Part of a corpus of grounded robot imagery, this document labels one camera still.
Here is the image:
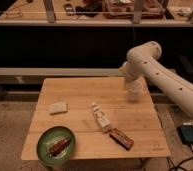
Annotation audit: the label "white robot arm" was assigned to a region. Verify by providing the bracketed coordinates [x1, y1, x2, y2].
[120, 41, 193, 118]

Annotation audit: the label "wooden folding table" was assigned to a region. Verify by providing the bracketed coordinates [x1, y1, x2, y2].
[20, 76, 171, 171]

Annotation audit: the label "white plastic bottle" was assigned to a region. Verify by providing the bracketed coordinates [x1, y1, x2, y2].
[91, 103, 112, 133]

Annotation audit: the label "brown snack bar package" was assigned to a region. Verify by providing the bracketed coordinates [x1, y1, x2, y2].
[109, 128, 134, 151]

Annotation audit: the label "white sponge block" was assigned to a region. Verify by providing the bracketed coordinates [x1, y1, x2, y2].
[49, 101, 68, 115]

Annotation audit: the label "black power box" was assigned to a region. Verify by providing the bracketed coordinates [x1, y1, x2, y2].
[177, 125, 193, 144]

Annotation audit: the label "brown tray on shelf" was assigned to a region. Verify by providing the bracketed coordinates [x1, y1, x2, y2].
[102, 0, 165, 19]

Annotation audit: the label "black device on shelf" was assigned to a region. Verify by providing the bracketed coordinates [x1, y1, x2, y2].
[75, 3, 102, 17]

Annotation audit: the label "brown sausage on plate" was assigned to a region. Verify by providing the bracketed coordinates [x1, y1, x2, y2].
[49, 138, 71, 157]

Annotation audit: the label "green plate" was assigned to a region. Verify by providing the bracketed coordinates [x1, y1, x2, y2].
[36, 126, 76, 167]

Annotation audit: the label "black remote on shelf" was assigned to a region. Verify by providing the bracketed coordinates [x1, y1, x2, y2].
[63, 3, 75, 16]

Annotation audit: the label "black floor cable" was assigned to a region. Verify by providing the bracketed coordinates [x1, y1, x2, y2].
[166, 143, 193, 171]

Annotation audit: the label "metal shelf rail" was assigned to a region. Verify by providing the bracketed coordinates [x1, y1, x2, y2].
[0, 19, 193, 27]

